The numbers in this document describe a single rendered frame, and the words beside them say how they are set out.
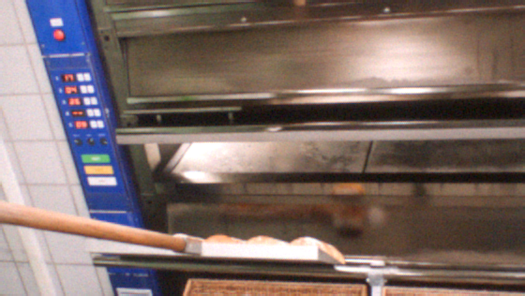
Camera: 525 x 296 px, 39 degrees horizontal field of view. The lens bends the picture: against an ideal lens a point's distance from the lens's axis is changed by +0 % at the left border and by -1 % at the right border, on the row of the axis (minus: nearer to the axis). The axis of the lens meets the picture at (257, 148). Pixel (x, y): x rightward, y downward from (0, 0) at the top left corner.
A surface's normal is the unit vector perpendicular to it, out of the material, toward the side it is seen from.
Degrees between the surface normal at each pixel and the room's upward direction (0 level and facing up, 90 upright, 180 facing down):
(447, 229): 70
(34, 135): 90
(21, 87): 90
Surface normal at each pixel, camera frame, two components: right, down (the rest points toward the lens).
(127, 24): -0.26, 0.47
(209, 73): -0.30, 0.14
